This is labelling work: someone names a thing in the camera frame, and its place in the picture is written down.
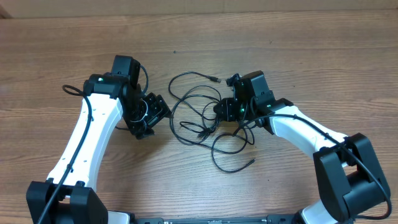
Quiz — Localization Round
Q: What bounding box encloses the black usb cable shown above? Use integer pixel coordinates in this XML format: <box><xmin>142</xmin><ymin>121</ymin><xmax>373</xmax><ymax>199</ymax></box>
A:
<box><xmin>167</xmin><ymin>71</ymin><xmax>256</xmax><ymax>174</ymax></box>

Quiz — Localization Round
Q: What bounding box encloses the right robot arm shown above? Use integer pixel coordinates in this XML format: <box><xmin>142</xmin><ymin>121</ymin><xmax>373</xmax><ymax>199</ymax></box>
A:
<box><xmin>213</xmin><ymin>70</ymin><xmax>392</xmax><ymax>224</ymax></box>

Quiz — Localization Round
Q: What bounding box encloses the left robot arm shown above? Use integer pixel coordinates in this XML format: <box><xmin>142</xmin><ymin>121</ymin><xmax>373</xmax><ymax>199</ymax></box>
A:
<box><xmin>26</xmin><ymin>55</ymin><xmax>172</xmax><ymax>223</ymax></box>

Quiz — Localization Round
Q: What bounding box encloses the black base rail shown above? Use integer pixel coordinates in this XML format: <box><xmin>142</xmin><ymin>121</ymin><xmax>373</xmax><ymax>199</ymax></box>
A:
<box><xmin>130</xmin><ymin>214</ymin><xmax>304</xmax><ymax>224</ymax></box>

